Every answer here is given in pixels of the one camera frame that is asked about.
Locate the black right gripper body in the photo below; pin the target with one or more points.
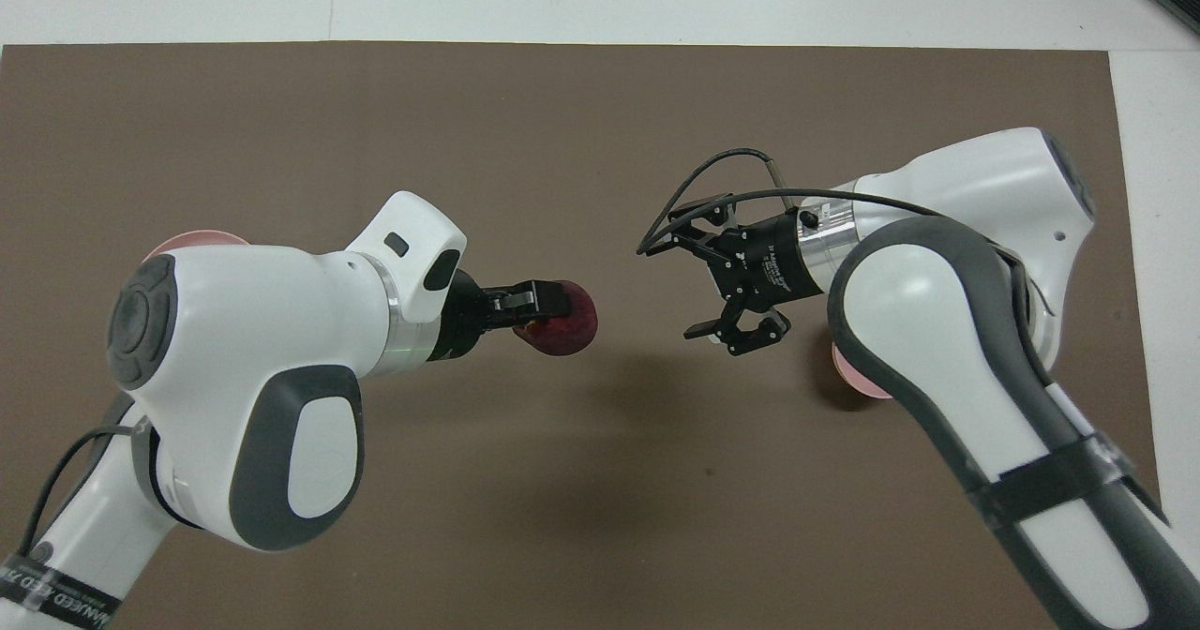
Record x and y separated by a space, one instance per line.
764 264

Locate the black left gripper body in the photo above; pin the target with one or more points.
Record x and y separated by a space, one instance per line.
464 316

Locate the dark red apple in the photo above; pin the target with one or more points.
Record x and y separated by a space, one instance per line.
567 330

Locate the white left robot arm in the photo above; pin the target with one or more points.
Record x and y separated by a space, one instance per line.
234 330

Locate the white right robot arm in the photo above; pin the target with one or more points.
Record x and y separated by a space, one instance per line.
947 330

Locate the pink bowl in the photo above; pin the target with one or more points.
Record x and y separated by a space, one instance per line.
858 372

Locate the pink plate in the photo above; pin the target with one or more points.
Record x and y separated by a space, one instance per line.
197 239

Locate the brown table mat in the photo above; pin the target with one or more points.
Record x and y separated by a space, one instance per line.
600 480

